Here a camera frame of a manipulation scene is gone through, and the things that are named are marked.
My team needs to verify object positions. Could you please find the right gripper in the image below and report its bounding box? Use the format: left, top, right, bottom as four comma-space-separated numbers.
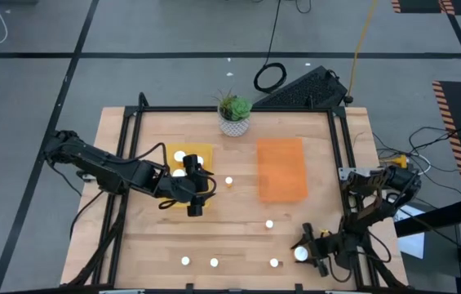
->
290, 222, 356, 278

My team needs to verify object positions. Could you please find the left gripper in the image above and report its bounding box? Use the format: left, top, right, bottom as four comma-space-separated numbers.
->
158, 154, 216, 218

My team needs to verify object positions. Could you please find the yellow plastic bin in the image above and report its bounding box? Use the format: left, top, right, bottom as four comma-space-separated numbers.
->
159, 142, 215, 209

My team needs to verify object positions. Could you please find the orange plastic bin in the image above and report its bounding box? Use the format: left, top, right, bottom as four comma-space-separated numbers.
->
256, 137, 309, 204

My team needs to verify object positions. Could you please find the succulent in patterned pot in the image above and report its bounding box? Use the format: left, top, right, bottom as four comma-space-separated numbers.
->
212, 90, 255, 138

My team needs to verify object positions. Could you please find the white paper sheet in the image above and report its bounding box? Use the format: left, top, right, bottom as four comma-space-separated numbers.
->
388, 198, 426, 261

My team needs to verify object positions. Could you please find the black beam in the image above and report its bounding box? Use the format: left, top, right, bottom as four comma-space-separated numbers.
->
392, 198, 461, 238

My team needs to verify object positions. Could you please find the black perforated metal case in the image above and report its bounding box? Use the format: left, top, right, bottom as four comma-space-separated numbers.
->
253, 65, 349, 109

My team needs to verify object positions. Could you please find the black coiled cable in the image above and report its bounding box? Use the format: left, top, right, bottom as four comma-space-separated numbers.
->
253, 0, 288, 94

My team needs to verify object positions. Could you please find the yellow cable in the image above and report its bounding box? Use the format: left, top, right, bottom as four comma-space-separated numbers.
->
346, 0, 379, 99

